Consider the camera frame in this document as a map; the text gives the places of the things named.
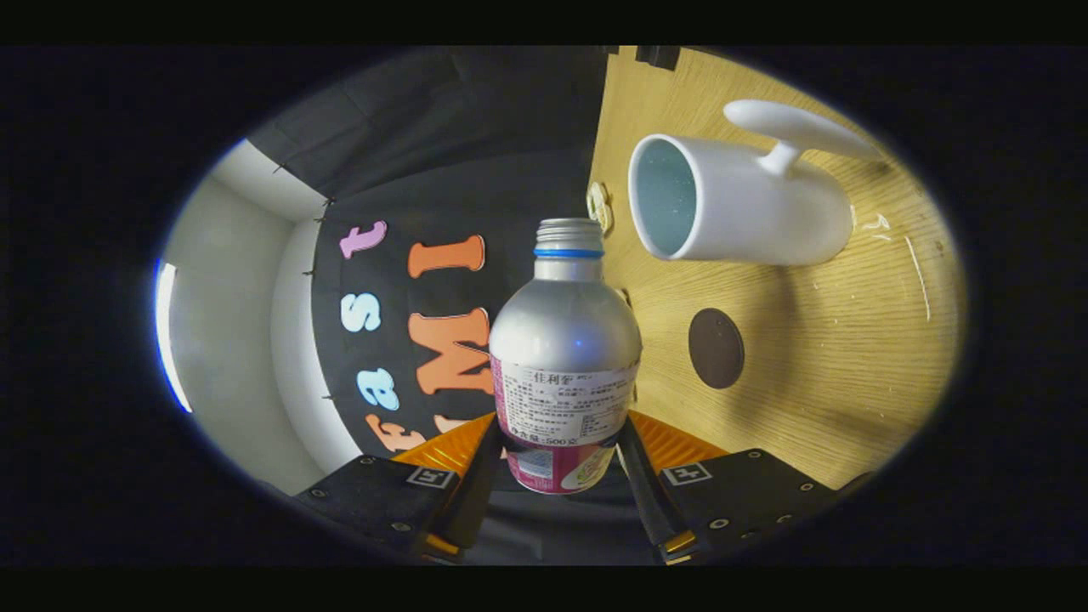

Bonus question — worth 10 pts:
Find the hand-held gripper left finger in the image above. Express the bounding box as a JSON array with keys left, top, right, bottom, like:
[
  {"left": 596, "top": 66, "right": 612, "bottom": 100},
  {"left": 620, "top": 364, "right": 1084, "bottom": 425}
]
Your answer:
[{"left": 293, "top": 412, "right": 504, "bottom": 564}]

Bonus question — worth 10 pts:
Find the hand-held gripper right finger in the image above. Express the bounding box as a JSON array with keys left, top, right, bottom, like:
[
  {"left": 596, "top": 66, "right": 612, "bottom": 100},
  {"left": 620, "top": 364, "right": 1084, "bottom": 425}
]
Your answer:
[{"left": 619, "top": 411, "right": 851, "bottom": 564}]

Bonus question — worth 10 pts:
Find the brown round coaster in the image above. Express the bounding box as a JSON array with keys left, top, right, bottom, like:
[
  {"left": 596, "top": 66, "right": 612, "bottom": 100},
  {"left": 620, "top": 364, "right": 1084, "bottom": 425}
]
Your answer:
[{"left": 688, "top": 308, "right": 745, "bottom": 390}]

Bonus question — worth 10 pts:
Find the silver juice bottle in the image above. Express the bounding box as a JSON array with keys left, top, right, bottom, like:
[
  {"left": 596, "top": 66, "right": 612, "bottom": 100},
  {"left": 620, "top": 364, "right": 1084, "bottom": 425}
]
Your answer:
[{"left": 489, "top": 218, "right": 643, "bottom": 495}]

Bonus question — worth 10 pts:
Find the white cup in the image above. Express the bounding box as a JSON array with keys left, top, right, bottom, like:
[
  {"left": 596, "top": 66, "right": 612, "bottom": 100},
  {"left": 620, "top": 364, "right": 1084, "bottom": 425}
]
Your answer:
[{"left": 628, "top": 99, "right": 889, "bottom": 266}]

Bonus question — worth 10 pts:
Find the wooden table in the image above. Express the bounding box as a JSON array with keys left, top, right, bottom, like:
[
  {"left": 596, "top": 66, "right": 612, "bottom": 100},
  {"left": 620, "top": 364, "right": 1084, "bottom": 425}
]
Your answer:
[{"left": 586, "top": 46, "right": 968, "bottom": 491}]

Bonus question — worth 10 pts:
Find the cream compartment tray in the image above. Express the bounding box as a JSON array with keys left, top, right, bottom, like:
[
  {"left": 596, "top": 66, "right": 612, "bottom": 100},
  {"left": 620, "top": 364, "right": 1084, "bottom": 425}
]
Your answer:
[{"left": 586, "top": 181, "right": 615, "bottom": 235}]

